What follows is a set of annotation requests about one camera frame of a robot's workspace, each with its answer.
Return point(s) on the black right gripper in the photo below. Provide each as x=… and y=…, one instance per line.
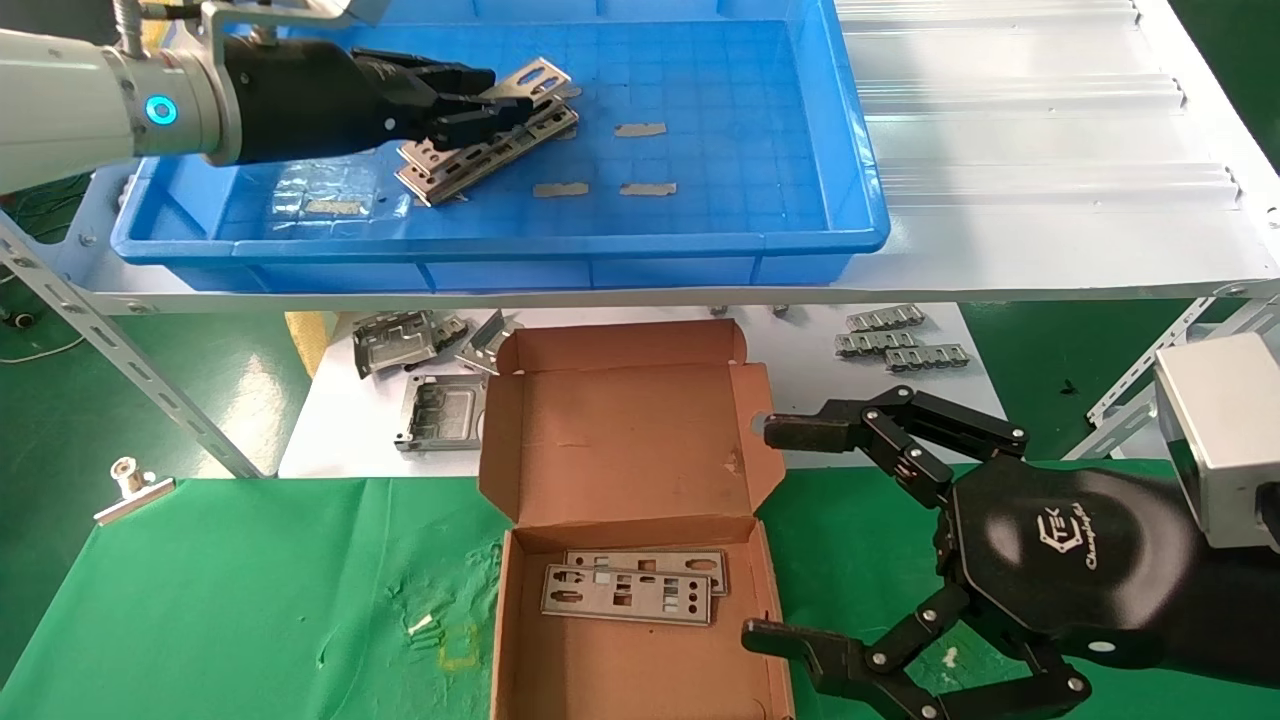
x=1060, y=560

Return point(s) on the translucent corrugated sheet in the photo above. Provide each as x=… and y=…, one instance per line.
x=1000, y=130

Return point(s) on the small stamped metal bracket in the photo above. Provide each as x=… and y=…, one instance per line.
x=452, y=328

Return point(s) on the large stamped metal bracket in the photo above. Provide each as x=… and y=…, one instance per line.
x=395, y=345

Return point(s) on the square metal frame part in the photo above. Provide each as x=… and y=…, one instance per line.
x=445, y=395

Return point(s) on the silver binder clip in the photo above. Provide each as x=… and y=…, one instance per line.
x=130, y=495

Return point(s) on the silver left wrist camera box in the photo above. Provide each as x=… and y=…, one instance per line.
x=230, y=15

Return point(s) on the notched metal strip part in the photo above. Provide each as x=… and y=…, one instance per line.
x=877, y=343
x=885, y=318
x=927, y=358

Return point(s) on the green cloth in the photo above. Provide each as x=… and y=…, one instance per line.
x=300, y=600

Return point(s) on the white board sheet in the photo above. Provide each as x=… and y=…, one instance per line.
x=820, y=380

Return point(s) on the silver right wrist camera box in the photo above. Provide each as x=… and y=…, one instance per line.
x=1225, y=430

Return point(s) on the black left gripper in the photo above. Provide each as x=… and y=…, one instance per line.
x=300, y=100

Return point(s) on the perforated steel angle brace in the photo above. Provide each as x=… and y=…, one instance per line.
x=1120, y=430
x=100, y=330
x=1150, y=365

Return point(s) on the blue plastic tray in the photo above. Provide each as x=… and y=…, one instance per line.
x=700, y=230

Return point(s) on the brown cardboard box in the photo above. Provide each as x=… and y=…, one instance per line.
x=630, y=450

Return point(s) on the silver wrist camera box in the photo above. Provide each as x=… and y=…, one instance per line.
x=230, y=15
x=1225, y=430

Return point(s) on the angled metal bracket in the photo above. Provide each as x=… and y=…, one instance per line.
x=488, y=345

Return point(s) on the yellow foam block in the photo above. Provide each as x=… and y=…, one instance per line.
x=305, y=340

